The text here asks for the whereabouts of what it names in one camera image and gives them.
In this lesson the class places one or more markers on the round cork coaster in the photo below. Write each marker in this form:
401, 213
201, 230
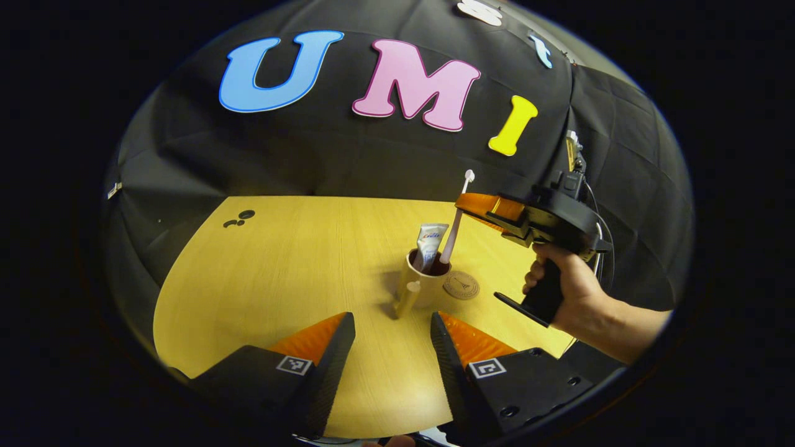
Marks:
461, 285

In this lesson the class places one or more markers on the black backdrop cloth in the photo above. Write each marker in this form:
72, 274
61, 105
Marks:
348, 155

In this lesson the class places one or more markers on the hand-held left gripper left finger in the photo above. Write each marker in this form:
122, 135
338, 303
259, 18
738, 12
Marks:
329, 372

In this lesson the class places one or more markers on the pink toothbrush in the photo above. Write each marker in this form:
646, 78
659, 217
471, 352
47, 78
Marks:
458, 217

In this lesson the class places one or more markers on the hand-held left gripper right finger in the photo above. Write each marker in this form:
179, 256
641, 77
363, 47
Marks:
453, 372

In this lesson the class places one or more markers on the yellow wooden desktop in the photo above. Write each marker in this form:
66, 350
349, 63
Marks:
298, 267

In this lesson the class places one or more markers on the white toothpaste tube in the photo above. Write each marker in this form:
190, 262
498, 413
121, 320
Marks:
430, 245

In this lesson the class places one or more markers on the white cloth clip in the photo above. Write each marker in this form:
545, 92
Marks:
114, 189

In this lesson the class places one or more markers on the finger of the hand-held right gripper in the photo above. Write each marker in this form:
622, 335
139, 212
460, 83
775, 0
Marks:
528, 233
487, 206

